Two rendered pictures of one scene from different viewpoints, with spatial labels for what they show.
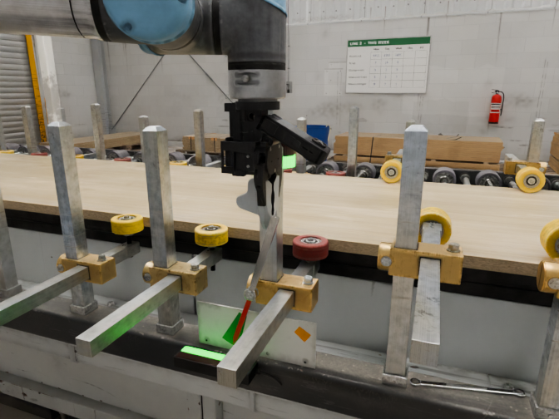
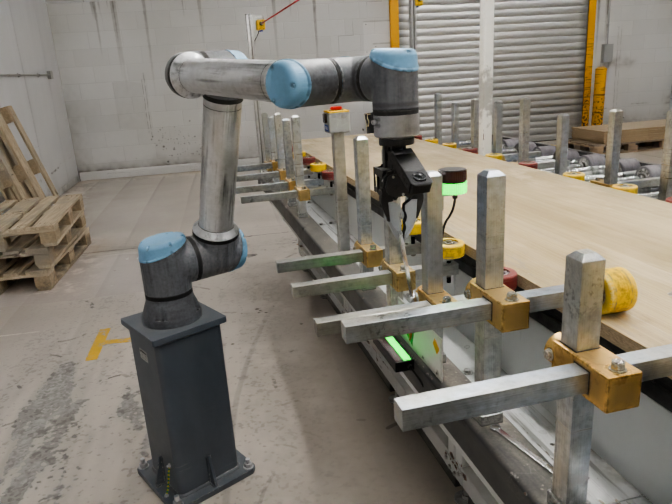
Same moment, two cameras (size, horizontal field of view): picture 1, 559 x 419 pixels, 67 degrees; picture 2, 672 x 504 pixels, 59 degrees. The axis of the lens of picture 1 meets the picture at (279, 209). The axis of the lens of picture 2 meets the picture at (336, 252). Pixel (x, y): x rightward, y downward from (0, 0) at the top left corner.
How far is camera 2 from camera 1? 0.89 m
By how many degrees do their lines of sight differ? 54
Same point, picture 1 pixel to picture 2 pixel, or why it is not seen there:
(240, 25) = (369, 84)
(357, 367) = not seen: hidden behind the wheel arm
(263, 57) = (381, 107)
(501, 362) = (657, 487)
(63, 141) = (359, 151)
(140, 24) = (277, 100)
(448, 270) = (496, 315)
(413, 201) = (482, 241)
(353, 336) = not seen: hidden behind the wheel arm
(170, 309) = (391, 300)
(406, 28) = not seen: outside the picture
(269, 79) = (386, 123)
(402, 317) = (480, 354)
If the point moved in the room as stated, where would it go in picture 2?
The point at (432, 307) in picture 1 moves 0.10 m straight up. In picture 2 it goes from (393, 316) to (392, 258)
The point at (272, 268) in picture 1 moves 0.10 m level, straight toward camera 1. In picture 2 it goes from (426, 281) to (391, 293)
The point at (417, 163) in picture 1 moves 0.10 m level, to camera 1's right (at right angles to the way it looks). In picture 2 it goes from (483, 205) to (533, 215)
